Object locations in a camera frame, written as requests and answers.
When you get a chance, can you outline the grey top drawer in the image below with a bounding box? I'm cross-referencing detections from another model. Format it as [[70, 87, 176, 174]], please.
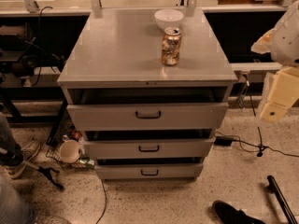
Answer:
[[67, 103, 228, 131]]

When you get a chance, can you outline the grey drawer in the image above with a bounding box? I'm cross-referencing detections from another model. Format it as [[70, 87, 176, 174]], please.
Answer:
[[95, 163, 204, 180], [67, 103, 228, 131], [84, 139, 212, 160]]

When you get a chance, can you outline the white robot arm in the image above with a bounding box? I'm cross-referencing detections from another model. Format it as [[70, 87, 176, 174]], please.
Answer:
[[251, 1, 299, 123]]

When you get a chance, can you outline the grey metal drawer cabinet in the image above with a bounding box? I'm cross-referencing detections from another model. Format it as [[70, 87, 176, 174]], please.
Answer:
[[57, 7, 238, 182]]

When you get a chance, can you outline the grey middle drawer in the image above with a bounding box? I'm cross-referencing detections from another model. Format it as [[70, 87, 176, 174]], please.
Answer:
[[84, 139, 212, 160]]

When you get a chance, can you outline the grey bottom drawer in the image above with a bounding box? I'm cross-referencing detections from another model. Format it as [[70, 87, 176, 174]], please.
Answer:
[[95, 163, 204, 180]]

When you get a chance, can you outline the black power adapter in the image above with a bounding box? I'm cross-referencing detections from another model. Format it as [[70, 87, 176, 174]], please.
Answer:
[[214, 136, 233, 147]]

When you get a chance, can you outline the black metal bar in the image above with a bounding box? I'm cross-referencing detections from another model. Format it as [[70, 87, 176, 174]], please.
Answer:
[[267, 175, 298, 224]]

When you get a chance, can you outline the gold soda can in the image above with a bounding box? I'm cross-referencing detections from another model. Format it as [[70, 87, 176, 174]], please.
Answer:
[[162, 27, 182, 65]]

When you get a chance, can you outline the black shoe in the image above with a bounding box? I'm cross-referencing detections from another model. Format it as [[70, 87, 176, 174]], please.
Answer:
[[212, 201, 265, 224]]

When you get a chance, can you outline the white bowl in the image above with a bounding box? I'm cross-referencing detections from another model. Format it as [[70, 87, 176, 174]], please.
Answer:
[[154, 9, 184, 31]]

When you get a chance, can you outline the white sneaker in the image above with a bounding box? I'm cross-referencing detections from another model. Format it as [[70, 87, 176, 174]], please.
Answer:
[[5, 140, 40, 179]]

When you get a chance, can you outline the dark machine on left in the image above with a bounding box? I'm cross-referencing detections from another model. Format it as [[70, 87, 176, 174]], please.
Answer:
[[0, 23, 65, 87]]

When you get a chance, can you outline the person leg in jeans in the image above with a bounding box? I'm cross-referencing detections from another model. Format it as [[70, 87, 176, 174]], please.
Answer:
[[0, 112, 36, 224]]

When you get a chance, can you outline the black floor cable right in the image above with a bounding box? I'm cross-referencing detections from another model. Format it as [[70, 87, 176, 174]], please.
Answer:
[[214, 75, 299, 159]]

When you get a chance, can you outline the black cable under cabinet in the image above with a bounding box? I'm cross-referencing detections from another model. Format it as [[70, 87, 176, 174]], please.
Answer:
[[94, 179, 107, 224]]

